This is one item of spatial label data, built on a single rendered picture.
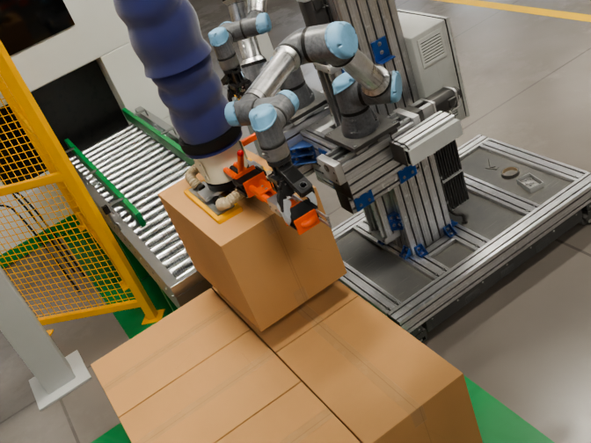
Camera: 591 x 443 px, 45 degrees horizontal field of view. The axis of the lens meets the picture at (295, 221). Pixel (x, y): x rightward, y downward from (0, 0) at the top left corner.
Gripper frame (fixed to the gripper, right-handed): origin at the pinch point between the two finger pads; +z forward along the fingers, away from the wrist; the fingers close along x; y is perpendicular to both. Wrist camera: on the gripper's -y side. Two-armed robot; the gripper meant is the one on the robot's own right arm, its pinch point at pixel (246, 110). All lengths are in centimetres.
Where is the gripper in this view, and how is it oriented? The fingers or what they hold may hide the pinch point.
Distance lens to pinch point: 294.9
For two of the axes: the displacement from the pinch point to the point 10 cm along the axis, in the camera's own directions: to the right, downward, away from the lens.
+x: 8.1, -5.1, 2.7
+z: 3.2, 7.8, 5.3
